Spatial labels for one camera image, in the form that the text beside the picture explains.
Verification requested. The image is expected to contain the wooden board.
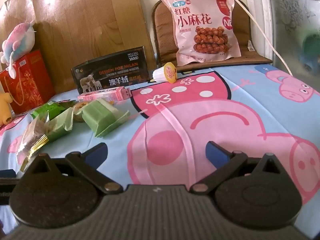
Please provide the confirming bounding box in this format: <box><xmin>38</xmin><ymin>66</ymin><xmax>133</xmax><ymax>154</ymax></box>
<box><xmin>1</xmin><ymin>0</ymin><xmax>156</xmax><ymax>93</ymax></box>

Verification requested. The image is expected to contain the pink twisted dough snack bag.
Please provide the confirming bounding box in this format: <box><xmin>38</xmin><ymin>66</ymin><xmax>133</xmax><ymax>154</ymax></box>
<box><xmin>162</xmin><ymin>0</ymin><xmax>241</xmax><ymax>66</ymax></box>

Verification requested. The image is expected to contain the red gift bag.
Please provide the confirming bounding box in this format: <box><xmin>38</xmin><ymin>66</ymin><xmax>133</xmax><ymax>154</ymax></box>
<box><xmin>1</xmin><ymin>50</ymin><xmax>55</xmax><ymax>114</ymax></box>

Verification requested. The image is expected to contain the pink long snack box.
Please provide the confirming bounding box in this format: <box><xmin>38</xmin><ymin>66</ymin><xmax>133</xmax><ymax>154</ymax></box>
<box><xmin>78</xmin><ymin>86</ymin><xmax>132</xmax><ymax>101</ymax></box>

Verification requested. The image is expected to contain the brown chair cushion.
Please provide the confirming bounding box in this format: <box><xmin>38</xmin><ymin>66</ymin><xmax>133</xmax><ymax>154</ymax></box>
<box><xmin>153</xmin><ymin>0</ymin><xmax>271</xmax><ymax>69</ymax></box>

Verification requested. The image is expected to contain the yellow plush duck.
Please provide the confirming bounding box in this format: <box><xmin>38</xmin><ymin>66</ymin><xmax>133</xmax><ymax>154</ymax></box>
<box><xmin>0</xmin><ymin>93</ymin><xmax>13</xmax><ymax>126</ymax></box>

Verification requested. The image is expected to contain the nut snack packet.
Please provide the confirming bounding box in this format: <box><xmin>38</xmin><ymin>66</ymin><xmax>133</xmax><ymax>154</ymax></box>
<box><xmin>16</xmin><ymin>113</ymin><xmax>49</xmax><ymax>172</ymax></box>

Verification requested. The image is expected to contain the light green leaf packet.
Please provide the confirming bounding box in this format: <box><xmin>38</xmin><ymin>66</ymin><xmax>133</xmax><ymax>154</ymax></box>
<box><xmin>46</xmin><ymin>107</ymin><xmax>73</xmax><ymax>142</ymax></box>

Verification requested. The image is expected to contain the dark green snack packet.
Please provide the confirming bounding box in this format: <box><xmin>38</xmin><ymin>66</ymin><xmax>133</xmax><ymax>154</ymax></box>
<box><xmin>31</xmin><ymin>100</ymin><xmax>76</xmax><ymax>120</ymax></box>

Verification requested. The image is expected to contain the pink blue plush fish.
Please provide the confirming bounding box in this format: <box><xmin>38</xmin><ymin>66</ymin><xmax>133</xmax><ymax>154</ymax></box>
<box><xmin>1</xmin><ymin>21</ymin><xmax>36</xmax><ymax>79</ymax></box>

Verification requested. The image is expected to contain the black sheep print box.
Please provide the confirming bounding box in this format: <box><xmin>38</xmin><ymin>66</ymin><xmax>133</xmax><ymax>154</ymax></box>
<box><xmin>71</xmin><ymin>46</ymin><xmax>149</xmax><ymax>94</ymax></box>

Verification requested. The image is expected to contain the yellow lid jelly cup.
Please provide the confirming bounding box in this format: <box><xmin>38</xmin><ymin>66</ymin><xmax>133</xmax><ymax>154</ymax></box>
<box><xmin>152</xmin><ymin>62</ymin><xmax>177</xmax><ymax>83</ymax></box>

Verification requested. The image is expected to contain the light green pastry packet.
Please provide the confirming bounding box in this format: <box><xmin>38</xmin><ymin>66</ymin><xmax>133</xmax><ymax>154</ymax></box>
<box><xmin>80</xmin><ymin>99</ymin><xmax>130</xmax><ymax>137</ymax></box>

